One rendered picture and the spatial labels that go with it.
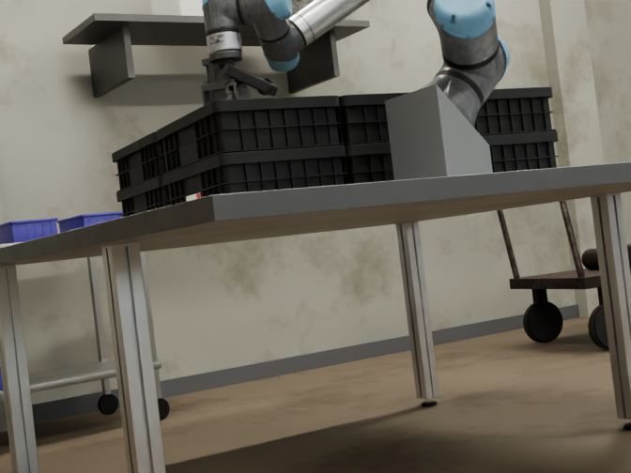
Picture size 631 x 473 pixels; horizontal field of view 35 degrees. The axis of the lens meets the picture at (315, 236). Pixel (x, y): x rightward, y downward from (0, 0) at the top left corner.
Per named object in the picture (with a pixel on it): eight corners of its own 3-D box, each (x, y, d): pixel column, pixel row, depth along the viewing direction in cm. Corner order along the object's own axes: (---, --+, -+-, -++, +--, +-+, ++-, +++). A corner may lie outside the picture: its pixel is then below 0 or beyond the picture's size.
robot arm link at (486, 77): (486, 117, 210) (515, 74, 215) (481, 73, 199) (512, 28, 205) (437, 102, 216) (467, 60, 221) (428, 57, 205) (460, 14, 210)
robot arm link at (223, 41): (246, 35, 221) (228, 29, 214) (248, 54, 221) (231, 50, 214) (216, 41, 224) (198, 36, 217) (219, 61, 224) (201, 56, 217)
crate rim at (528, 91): (556, 96, 245) (555, 86, 245) (455, 100, 231) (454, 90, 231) (461, 123, 281) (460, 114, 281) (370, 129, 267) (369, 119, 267)
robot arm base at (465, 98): (482, 139, 199) (504, 105, 203) (429, 87, 196) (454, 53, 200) (440, 157, 213) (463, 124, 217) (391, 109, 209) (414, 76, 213)
